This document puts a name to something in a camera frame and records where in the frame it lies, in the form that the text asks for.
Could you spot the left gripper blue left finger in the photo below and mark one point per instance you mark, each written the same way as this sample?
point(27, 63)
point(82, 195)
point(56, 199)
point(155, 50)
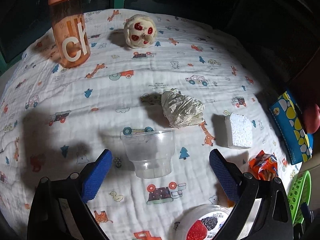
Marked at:
point(93, 175)

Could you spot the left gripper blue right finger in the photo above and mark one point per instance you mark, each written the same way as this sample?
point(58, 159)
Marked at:
point(228, 175)

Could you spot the orange snack wrapper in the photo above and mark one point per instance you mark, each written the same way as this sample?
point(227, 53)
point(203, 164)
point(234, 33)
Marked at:
point(263, 166)

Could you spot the berry yogurt cup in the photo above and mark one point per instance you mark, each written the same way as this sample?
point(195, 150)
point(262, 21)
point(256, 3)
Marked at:
point(202, 222)

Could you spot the clear plastic cup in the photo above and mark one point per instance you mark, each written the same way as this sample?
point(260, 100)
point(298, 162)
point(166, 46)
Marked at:
point(150, 151)

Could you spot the white paper ball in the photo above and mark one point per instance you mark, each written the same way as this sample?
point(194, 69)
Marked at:
point(181, 110)

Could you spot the orange peel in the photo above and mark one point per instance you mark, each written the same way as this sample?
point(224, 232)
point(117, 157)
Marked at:
point(223, 199)

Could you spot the green mesh trash basket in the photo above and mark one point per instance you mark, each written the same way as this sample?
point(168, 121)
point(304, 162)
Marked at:
point(299, 193)

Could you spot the blue yellow tissue box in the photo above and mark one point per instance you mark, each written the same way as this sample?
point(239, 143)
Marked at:
point(288, 117)

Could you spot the red apple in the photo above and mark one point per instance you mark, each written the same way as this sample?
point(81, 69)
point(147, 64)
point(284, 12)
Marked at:
point(311, 118)

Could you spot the white cartoon print tablecloth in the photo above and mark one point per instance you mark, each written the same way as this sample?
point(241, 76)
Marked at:
point(55, 120)

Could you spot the small plush strawberry toy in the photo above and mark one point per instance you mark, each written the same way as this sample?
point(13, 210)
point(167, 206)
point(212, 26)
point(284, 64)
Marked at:
point(140, 31)

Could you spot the orange water bottle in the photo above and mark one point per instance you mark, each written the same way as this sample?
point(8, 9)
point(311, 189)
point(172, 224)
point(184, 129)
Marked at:
point(69, 30)

